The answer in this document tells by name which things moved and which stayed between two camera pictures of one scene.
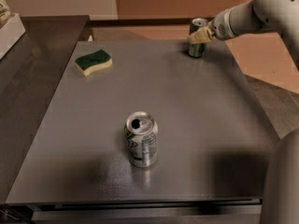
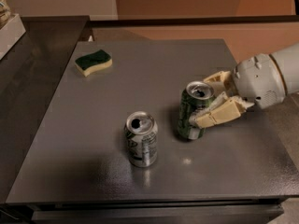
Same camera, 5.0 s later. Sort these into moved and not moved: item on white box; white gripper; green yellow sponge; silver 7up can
Moved: white gripper
Not moved: silver 7up can; item on white box; green yellow sponge
